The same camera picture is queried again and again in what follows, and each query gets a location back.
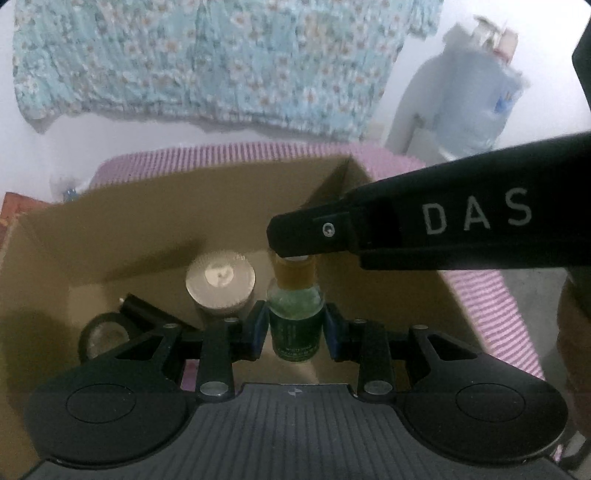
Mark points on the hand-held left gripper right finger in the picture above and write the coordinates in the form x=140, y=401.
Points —
x=333, y=333

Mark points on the black tape roll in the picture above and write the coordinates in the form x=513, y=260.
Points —
x=83, y=344

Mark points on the blue water jug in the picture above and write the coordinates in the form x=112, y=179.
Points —
x=475, y=101

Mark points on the clear plastic bottle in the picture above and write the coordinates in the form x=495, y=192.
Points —
x=69, y=189

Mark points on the small pale packets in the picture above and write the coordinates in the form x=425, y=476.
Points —
x=496, y=39

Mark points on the green dropper bottle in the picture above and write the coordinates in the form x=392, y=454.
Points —
x=295, y=318

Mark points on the black flashlight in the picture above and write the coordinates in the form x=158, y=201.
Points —
x=147, y=309

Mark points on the red patterned bag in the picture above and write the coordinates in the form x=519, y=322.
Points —
x=14, y=207

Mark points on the blue floral cloth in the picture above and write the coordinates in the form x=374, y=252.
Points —
x=207, y=60

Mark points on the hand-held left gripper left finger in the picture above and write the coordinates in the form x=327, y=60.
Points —
x=258, y=331

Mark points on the brown cardboard box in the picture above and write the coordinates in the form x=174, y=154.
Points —
x=138, y=230

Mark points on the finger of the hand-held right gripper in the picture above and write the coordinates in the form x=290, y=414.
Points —
x=304, y=233

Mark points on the white water dispenser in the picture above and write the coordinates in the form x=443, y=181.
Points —
x=425, y=143

